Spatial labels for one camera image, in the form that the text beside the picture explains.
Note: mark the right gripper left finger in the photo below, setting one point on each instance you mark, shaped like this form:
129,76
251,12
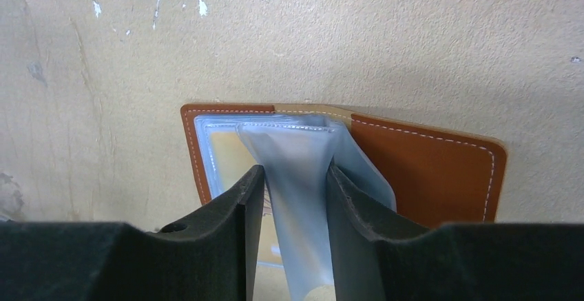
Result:
210,254

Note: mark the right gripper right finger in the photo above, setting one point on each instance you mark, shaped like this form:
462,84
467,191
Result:
378,254

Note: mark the brown leather card holder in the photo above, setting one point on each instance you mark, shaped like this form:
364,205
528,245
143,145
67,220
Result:
437,175

